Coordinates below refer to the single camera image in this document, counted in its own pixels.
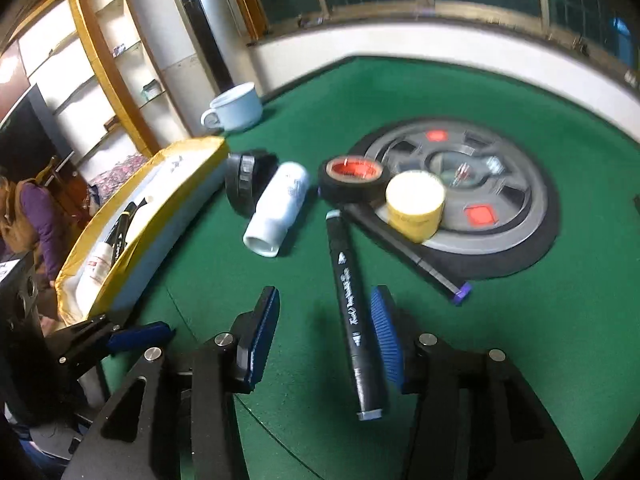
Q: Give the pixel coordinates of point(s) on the white cup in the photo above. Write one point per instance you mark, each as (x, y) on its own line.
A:
(240, 107)

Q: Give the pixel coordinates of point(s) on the black ribbed plastic spool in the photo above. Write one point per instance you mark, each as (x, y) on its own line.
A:
(247, 182)

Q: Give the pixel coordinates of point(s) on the yellow tape roll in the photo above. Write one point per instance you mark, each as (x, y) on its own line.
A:
(415, 220)

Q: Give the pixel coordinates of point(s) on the small patterned shelf item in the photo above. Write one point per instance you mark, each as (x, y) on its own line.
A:
(118, 50)

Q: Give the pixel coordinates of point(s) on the tower air conditioner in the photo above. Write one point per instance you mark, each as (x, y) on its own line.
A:
(200, 35)

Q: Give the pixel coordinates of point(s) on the yellow taped white foam box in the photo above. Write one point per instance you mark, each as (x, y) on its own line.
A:
(170, 220)

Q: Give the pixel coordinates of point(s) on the white plastic bottle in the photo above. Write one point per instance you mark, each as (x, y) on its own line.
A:
(277, 205)

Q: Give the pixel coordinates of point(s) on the white bottle with red label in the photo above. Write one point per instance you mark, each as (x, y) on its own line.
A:
(97, 270)

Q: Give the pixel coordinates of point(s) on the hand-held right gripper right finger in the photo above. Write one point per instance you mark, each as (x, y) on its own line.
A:
(387, 340)

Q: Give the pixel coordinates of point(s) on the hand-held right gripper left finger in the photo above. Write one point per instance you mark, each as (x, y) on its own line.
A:
(262, 330)

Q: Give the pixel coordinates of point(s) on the black tape roll red core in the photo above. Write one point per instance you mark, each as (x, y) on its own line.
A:
(350, 191)

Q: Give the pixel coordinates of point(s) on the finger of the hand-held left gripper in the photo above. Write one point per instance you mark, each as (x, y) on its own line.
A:
(140, 336)

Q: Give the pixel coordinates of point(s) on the small green white box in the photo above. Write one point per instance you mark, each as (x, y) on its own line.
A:
(152, 90)

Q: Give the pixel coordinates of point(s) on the round grey table centre panel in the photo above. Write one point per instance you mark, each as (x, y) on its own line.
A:
(515, 220)

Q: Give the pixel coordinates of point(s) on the gold framed wall shelf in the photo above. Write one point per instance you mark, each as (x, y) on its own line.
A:
(125, 20)

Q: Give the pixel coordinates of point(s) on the black television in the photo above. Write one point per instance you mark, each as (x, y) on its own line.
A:
(25, 135)

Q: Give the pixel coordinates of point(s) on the floral cloth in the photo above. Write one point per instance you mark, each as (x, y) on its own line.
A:
(120, 170)

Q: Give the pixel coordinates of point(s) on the black marker with purple end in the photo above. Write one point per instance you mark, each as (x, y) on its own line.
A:
(430, 270)

